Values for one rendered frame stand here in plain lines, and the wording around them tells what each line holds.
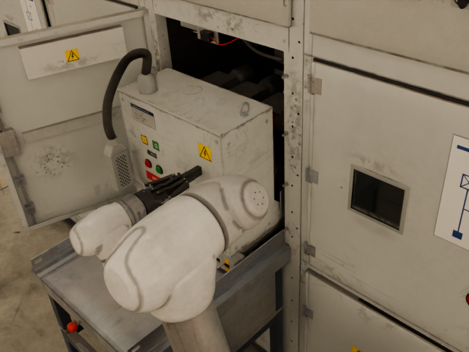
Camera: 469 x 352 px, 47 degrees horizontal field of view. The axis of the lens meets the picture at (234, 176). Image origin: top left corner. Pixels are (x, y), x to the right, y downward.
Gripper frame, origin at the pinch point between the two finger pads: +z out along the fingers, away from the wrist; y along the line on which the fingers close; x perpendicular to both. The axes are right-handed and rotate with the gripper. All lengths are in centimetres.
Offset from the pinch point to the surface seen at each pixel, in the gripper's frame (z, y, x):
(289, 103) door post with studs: 27.3, 15.9, 18.0
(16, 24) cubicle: 25, -155, 9
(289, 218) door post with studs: 27.0, 16.2, -25.4
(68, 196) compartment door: -13, -63, -31
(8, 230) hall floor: -4, -188, -123
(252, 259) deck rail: 10.3, 13.9, -33.9
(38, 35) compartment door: -9, -59, 34
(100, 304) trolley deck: -34, -12, -38
